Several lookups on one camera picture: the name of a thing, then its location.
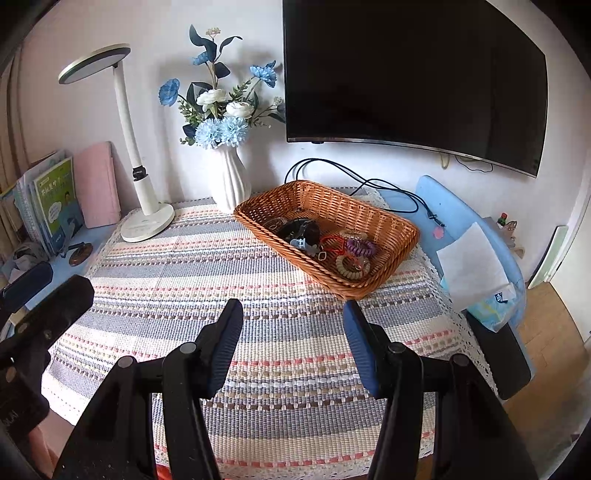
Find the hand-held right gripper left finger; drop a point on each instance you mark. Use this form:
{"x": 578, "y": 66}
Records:
{"x": 221, "y": 357}

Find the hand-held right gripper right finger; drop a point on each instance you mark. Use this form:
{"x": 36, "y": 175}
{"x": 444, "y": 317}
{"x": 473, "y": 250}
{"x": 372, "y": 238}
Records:
{"x": 360, "y": 350}

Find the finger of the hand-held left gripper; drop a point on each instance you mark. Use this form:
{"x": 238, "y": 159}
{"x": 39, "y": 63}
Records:
{"x": 64, "y": 302}
{"x": 30, "y": 282}

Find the blue hair clip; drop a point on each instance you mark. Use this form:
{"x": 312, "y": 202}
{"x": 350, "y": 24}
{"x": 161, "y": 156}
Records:
{"x": 302, "y": 244}

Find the brown wicker basket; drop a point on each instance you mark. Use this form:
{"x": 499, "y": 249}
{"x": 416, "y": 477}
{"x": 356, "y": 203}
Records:
{"x": 369, "y": 212}

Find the person's left forearm pink sleeve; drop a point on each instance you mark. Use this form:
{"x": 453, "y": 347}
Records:
{"x": 48, "y": 447}

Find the grey crumpled cloth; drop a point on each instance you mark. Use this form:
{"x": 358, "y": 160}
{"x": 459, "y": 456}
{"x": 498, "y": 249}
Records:
{"x": 25, "y": 257}

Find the brown round dish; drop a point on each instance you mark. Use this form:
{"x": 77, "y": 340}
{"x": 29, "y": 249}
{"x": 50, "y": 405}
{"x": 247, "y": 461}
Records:
{"x": 79, "y": 254}

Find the row of books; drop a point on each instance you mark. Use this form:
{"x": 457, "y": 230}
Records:
{"x": 51, "y": 203}

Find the striped woven tablecloth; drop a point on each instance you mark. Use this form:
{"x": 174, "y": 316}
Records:
{"x": 184, "y": 267}

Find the pink folder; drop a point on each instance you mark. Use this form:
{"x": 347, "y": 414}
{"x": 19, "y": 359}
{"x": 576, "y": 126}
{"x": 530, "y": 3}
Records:
{"x": 97, "y": 184}

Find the black hair scrunchie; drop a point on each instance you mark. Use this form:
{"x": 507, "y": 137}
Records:
{"x": 298, "y": 230}

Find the white desk lamp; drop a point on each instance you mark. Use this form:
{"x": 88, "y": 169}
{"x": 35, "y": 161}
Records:
{"x": 138, "y": 184}

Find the white tissue sheet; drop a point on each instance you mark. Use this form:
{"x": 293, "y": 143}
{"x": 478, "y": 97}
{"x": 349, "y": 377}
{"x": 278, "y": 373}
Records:
{"x": 471, "y": 263}

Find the blue tissue pack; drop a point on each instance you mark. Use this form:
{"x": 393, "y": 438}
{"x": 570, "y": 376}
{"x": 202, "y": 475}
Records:
{"x": 496, "y": 307}

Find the beige curtain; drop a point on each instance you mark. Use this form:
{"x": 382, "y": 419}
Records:
{"x": 9, "y": 138}

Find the black chair seat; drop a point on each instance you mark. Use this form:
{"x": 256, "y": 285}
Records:
{"x": 505, "y": 360}

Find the blue chair with paper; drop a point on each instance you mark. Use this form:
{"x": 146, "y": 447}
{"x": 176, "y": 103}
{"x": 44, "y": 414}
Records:
{"x": 443, "y": 207}

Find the white ribbed vase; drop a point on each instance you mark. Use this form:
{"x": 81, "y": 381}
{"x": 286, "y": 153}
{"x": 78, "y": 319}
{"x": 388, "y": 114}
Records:
{"x": 227, "y": 180}

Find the blue and white flower bouquet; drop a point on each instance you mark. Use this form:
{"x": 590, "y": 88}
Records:
{"x": 217, "y": 124}

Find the black television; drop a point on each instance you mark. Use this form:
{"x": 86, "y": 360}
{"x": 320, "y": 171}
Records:
{"x": 406, "y": 74}

